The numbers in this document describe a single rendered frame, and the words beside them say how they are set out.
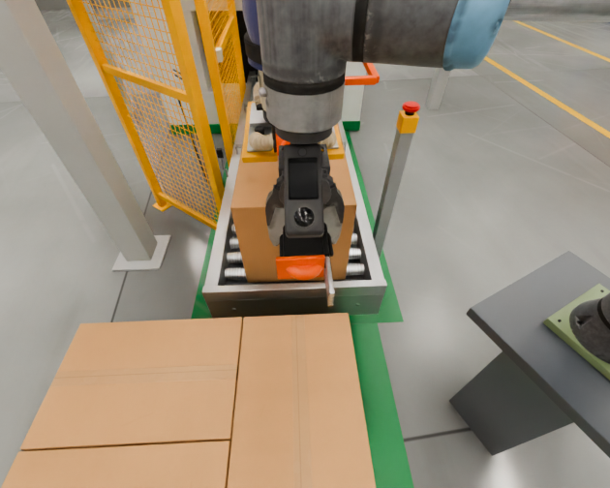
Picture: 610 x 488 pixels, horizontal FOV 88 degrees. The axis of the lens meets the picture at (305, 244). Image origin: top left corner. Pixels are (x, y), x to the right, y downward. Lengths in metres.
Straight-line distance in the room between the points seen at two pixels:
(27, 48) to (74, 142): 0.38
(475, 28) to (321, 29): 0.12
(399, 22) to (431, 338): 1.71
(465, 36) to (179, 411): 1.10
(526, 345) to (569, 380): 0.12
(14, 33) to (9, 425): 1.62
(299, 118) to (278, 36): 0.08
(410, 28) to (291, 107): 0.13
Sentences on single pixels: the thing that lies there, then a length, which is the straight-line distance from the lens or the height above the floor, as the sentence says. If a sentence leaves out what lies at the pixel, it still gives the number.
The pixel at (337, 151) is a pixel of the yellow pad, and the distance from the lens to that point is 0.93.
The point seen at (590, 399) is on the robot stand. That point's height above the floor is 0.75.
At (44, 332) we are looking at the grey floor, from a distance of 2.29.
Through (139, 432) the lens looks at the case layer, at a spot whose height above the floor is 0.54.
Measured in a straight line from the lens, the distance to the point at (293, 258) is 0.47.
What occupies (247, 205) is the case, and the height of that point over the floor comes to 0.95.
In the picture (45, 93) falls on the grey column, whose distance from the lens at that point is 1.76.
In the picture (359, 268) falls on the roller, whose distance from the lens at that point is 1.35.
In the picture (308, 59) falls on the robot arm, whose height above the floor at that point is 1.49.
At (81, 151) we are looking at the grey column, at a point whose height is 0.81.
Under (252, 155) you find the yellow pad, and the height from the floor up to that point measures 1.12.
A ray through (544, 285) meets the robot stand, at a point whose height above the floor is 0.75.
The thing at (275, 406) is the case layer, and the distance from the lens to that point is 1.09.
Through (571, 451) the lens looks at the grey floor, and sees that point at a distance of 1.98.
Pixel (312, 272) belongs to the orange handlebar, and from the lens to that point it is 0.47.
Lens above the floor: 1.59
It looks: 47 degrees down
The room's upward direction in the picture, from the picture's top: straight up
